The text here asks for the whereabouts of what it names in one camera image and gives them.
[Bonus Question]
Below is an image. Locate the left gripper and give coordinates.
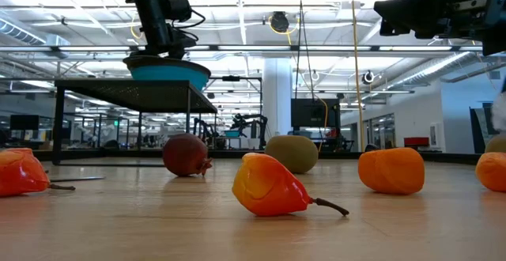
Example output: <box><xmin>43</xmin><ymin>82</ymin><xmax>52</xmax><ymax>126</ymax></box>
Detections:
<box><xmin>134</xmin><ymin>0</ymin><xmax>187</xmax><ymax>59</ymax></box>

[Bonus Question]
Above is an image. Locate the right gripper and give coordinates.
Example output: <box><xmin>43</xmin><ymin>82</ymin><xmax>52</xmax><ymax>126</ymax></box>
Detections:
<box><xmin>373</xmin><ymin>0</ymin><xmax>506</xmax><ymax>56</ymax></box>

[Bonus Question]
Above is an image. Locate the blue collapsible colander black rim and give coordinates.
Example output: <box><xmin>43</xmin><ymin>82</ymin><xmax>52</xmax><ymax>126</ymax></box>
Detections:
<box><xmin>123</xmin><ymin>54</ymin><xmax>212</xmax><ymax>92</ymax></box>

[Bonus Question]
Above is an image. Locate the dark red toy pomegranate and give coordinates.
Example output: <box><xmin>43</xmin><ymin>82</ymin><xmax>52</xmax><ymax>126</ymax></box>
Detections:
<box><xmin>162</xmin><ymin>133</ymin><xmax>213</xmax><ymax>177</ymax></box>

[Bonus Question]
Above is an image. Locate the green-brown toy kiwi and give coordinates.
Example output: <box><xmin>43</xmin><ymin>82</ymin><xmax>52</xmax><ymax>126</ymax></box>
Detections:
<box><xmin>264</xmin><ymin>134</ymin><xmax>319</xmax><ymax>175</ymax></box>
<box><xmin>484</xmin><ymin>134</ymin><xmax>506</xmax><ymax>154</ymax></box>

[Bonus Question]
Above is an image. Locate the orange bell pepper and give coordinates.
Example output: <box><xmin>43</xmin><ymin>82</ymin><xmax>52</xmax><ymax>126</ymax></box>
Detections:
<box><xmin>357</xmin><ymin>146</ymin><xmax>426</xmax><ymax>195</ymax></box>

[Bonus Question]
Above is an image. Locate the orange-red toy pear with stem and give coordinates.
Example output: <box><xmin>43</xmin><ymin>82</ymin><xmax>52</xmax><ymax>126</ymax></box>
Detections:
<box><xmin>0</xmin><ymin>147</ymin><xmax>76</xmax><ymax>198</ymax></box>
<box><xmin>232</xmin><ymin>152</ymin><xmax>350</xmax><ymax>218</ymax></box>

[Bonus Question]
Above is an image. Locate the orange plush fruit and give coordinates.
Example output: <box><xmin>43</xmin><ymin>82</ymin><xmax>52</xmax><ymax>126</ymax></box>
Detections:
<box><xmin>474</xmin><ymin>151</ymin><xmax>506</xmax><ymax>193</ymax></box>

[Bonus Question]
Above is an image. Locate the black perforated metal rack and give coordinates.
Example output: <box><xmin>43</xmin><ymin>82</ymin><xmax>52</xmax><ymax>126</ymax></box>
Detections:
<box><xmin>52</xmin><ymin>78</ymin><xmax>218</xmax><ymax>168</ymax></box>

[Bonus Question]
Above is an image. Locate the large black screen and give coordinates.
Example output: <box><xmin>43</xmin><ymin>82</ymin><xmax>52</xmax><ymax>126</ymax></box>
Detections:
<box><xmin>469</xmin><ymin>101</ymin><xmax>506</xmax><ymax>154</ymax></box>

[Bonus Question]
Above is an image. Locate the red box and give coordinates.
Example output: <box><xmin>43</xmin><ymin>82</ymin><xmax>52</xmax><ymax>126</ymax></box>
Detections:
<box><xmin>403</xmin><ymin>136</ymin><xmax>430</xmax><ymax>148</ymax></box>

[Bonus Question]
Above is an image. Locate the white building pillar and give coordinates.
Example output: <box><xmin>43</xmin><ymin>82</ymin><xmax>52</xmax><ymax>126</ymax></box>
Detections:
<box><xmin>262</xmin><ymin>58</ymin><xmax>294</xmax><ymax>149</ymax></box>

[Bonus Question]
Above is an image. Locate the black monitor on stand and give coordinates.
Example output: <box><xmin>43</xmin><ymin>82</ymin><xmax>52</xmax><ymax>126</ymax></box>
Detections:
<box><xmin>290</xmin><ymin>97</ymin><xmax>341</xmax><ymax>128</ymax></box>

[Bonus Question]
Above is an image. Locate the small black monitor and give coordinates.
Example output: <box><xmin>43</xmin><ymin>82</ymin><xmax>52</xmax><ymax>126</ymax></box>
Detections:
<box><xmin>9</xmin><ymin>114</ymin><xmax>40</xmax><ymax>131</ymax></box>

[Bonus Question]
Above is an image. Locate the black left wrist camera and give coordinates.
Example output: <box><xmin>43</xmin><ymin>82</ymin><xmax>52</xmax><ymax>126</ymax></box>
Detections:
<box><xmin>165</xmin><ymin>0</ymin><xmax>194</xmax><ymax>21</ymax></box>

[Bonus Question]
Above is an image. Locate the yellow hanging cable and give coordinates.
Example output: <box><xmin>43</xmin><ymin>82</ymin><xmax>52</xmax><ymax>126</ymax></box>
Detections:
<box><xmin>349</xmin><ymin>0</ymin><xmax>365</xmax><ymax>142</ymax></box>

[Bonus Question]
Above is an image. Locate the black hanging cable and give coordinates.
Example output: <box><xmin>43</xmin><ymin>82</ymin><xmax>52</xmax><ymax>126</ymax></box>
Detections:
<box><xmin>294</xmin><ymin>0</ymin><xmax>303</xmax><ymax>100</ymax></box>
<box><xmin>300</xmin><ymin>0</ymin><xmax>317</xmax><ymax>100</ymax></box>

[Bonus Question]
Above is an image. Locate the yellow cable by monitor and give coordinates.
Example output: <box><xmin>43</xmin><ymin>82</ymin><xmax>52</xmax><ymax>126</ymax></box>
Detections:
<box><xmin>315</xmin><ymin>93</ymin><xmax>330</xmax><ymax>153</ymax></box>

